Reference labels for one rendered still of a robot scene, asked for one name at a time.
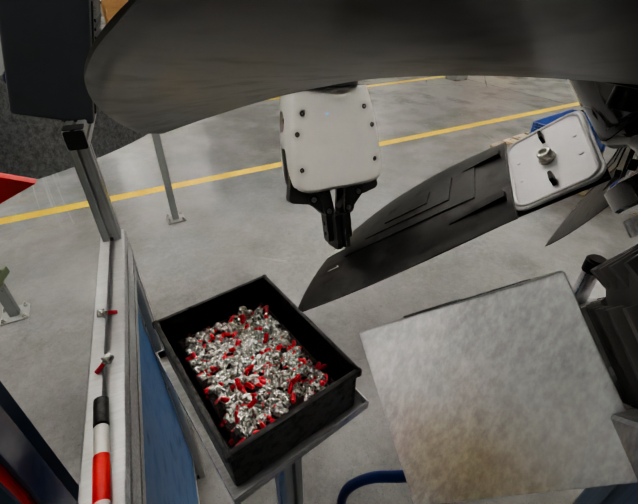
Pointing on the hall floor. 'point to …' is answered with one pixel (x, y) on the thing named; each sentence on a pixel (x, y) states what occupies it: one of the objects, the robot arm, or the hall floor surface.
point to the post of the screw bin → (290, 484)
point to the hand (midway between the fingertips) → (337, 229)
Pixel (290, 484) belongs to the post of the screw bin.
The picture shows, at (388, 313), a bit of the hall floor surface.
